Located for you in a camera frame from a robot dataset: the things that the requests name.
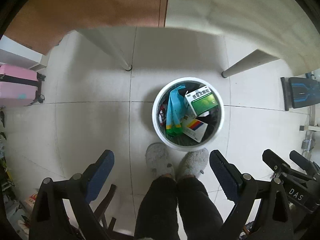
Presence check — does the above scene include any striped cream tablecloth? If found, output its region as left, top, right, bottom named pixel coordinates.
left=165, top=0, right=319, bottom=75

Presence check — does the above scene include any terracotta brown tablecloth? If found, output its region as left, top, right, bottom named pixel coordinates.
left=1, top=0, right=168, bottom=54

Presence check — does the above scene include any right black trouser leg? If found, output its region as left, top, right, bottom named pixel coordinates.
left=176, top=177, right=223, bottom=239

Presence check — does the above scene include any white round trash bin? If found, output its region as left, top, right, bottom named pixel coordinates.
left=152, top=77, right=225, bottom=152

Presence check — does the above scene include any left grey fuzzy slipper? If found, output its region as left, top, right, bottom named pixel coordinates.
left=145, top=142, right=175, bottom=179

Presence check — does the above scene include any left white table leg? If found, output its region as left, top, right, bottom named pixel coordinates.
left=76, top=28, right=132, bottom=72

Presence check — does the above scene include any grey fuzzy slipper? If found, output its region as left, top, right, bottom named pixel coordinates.
left=176, top=148, right=209, bottom=180
left=145, top=142, right=175, bottom=179

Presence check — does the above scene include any blue green plastic bag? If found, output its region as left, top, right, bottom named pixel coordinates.
left=166, top=85, right=187, bottom=137

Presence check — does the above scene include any pink suitcase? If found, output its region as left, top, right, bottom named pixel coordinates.
left=0, top=64, right=46, bottom=108

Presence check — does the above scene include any red white snack packet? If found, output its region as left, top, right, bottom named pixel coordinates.
left=158, top=104, right=168, bottom=126

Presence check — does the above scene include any left black trouser leg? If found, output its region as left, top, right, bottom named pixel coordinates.
left=134, top=177, right=179, bottom=239

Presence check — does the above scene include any black trouser leg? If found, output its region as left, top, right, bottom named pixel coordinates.
left=134, top=177, right=179, bottom=239
left=176, top=177, right=223, bottom=239

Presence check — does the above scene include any green white medicine box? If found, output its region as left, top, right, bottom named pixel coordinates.
left=184, top=86, right=218, bottom=117

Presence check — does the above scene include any right white table leg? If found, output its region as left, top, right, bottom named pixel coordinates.
left=221, top=49, right=279, bottom=78

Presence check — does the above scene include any white box yellow red blue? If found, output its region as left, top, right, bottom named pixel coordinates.
left=181, top=115, right=208, bottom=143

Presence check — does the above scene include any right grey fuzzy slipper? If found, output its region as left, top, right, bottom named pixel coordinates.
left=176, top=148, right=209, bottom=180

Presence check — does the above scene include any white table leg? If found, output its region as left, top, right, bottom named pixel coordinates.
left=221, top=49, right=279, bottom=78
left=76, top=28, right=132, bottom=72

